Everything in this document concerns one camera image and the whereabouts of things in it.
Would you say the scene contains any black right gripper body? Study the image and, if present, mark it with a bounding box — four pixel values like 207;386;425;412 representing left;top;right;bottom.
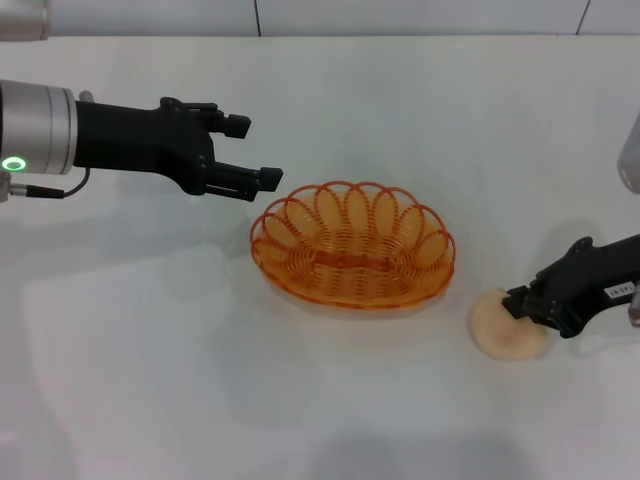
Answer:
530;235;640;340

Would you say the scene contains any grey left arm cable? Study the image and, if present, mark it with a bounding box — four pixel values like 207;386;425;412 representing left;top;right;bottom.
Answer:
0;167;92;202

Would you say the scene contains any pale round bread bun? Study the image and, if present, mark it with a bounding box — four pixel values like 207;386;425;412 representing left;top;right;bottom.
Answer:
468;287;552;362

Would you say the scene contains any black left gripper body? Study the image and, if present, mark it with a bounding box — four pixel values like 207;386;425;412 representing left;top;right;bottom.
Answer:
73;97;217;197

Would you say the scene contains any orange woven plastic basket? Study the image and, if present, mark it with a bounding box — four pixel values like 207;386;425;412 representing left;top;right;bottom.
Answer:
249;180;457;311

